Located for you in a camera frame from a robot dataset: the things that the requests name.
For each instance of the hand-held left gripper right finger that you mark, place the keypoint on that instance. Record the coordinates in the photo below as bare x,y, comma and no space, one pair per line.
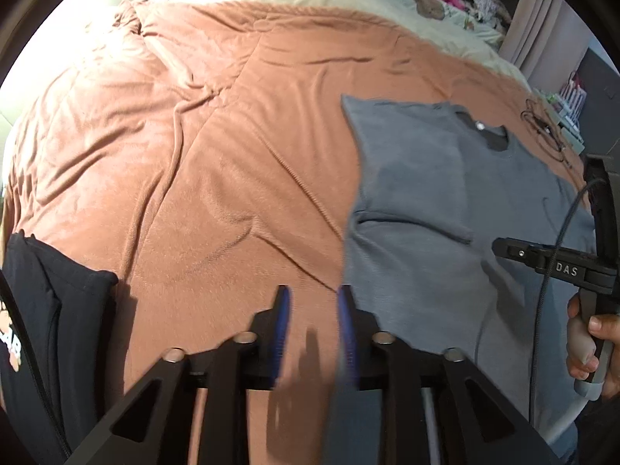
346,322

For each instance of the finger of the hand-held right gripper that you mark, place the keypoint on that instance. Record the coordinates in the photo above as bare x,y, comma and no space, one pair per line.
518,253

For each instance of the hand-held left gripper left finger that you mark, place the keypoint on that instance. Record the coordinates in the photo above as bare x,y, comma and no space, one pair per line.
283,322

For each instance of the grey t-shirt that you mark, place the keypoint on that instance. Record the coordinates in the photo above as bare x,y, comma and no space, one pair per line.
426,261

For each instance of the pile of clothes at headboard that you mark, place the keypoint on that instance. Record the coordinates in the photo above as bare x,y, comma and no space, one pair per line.
484,0

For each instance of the person's right hand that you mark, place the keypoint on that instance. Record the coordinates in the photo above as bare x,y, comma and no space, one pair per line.
579,339

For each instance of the dark grey furniture panel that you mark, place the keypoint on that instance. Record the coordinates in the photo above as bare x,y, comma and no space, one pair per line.
600,106

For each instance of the striped paper bag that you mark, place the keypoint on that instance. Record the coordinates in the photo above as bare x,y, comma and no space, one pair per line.
571,97

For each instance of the orange fleece blanket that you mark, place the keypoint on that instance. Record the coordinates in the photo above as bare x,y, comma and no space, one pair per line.
218,179

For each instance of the beige curtain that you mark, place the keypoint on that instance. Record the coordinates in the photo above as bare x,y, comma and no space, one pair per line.
537,29

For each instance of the folded black garment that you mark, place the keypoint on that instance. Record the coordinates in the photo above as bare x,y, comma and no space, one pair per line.
63,329

